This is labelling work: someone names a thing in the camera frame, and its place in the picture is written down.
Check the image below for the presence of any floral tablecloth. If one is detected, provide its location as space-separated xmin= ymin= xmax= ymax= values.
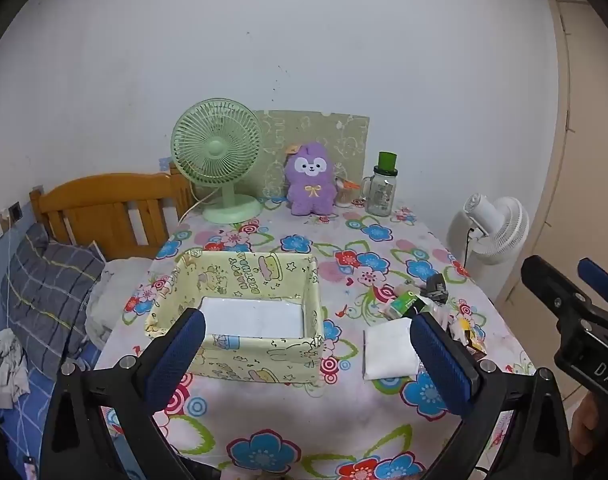
xmin=91 ymin=197 xmax=540 ymax=480

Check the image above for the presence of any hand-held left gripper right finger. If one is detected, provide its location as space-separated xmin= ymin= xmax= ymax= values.
xmin=409 ymin=311 xmax=575 ymax=480

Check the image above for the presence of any cotton swab container orange lid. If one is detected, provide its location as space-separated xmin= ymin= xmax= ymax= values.
xmin=334 ymin=176 xmax=360 ymax=207

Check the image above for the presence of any white fan cable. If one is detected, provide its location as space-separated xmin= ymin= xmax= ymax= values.
xmin=179 ymin=187 xmax=221 ymax=222

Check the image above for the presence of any grey sock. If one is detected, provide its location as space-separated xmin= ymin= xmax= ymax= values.
xmin=424 ymin=274 xmax=450 ymax=303

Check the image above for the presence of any white quilt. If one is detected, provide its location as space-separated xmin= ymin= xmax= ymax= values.
xmin=86 ymin=257 xmax=157 ymax=351

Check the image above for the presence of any yellow cartoon fabric storage box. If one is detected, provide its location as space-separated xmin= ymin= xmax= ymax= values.
xmin=145 ymin=249 xmax=326 ymax=387

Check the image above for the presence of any beige door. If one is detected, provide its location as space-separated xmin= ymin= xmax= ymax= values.
xmin=491 ymin=0 xmax=608 ymax=311

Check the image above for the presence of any small yellow snack packet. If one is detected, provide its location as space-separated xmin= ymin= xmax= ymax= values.
xmin=446 ymin=310 xmax=487 ymax=361

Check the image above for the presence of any white cloth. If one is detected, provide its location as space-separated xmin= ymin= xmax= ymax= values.
xmin=362 ymin=317 xmax=422 ymax=381
xmin=0 ymin=329 xmax=31 ymax=408

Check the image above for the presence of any wooden bed headboard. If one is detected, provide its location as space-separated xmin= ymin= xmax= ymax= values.
xmin=30 ymin=170 xmax=195 ymax=261

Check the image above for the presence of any purple plush toy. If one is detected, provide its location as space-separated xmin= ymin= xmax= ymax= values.
xmin=284 ymin=141 xmax=342 ymax=217

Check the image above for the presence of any blue bed sheet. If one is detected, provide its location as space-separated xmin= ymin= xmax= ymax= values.
xmin=0 ymin=345 xmax=102 ymax=480

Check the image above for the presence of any crumpled white cloth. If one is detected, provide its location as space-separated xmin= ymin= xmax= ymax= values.
xmin=0 ymin=329 xmax=31 ymax=408

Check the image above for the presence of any glass jar mug green lid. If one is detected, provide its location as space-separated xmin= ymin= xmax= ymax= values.
xmin=361 ymin=151 xmax=400 ymax=217

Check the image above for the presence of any green patterned wall board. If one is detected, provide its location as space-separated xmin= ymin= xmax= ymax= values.
xmin=254 ymin=109 xmax=371 ymax=201

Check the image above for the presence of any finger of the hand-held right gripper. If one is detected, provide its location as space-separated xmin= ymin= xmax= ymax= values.
xmin=578 ymin=258 xmax=608 ymax=312
xmin=521 ymin=256 xmax=594 ymax=322

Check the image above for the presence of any green tissue packet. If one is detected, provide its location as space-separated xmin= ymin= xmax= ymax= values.
xmin=384 ymin=287 xmax=425 ymax=321

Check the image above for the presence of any green desk fan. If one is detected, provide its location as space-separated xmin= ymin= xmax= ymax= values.
xmin=171 ymin=98 xmax=264 ymax=224

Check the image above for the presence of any person's right hand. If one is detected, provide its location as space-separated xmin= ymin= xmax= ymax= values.
xmin=570 ymin=392 xmax=602 ymax=468

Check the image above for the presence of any white standing fan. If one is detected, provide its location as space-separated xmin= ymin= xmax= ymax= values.
xmin=446 ymin=192 xmax=530 ymax=267

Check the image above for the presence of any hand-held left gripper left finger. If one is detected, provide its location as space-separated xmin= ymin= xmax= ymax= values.
xmin=41 ymin=307 xmax=220 ymax=480

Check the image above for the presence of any grey plaid pillow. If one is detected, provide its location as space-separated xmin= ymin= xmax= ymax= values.
xmin=0 ymin=222 xmax=106 ymax=381

